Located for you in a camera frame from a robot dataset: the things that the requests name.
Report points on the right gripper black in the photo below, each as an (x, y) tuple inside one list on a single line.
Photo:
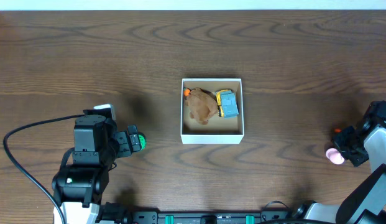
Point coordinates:
[(339, 139)]

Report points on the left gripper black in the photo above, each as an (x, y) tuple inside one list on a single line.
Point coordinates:
[(132, 142)]

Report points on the green round lid toy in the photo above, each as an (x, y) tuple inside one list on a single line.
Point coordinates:
[(143, 141)]

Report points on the pink toy cup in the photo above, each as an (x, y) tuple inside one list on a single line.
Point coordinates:
[(334, 156)]

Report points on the brown plush toy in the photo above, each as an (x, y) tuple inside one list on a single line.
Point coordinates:
[(201, 104)]

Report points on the yellow grey toy truck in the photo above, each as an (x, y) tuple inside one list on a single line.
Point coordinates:
[(227, 103)]

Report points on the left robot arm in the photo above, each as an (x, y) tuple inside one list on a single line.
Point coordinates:
[(84, 172)]

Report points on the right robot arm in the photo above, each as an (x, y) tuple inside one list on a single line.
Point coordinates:
[(366, 141)]

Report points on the white cardboard box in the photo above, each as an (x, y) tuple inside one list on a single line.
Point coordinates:
[(218, 130)]

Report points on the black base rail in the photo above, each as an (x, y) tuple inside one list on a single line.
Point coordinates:
[(211, 217)]

